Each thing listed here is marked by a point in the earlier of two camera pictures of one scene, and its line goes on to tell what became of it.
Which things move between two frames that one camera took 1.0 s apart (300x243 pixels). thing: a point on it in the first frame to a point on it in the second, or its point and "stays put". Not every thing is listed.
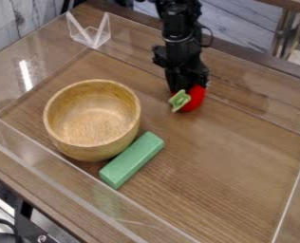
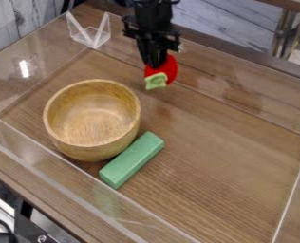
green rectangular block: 132,159 stays put
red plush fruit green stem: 180,100 to 160,77
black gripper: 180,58 to 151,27
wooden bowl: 92,118 stays put
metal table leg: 291,24 stays put
